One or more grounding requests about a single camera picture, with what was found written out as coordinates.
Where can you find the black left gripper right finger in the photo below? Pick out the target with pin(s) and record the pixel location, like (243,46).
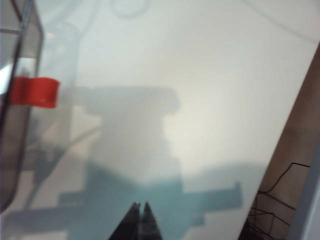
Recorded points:
(150,230)

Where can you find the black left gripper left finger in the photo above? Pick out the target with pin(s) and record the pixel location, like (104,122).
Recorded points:
(127,230)

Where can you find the grey metal frame bar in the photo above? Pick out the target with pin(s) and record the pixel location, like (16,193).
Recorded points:
(310,212)

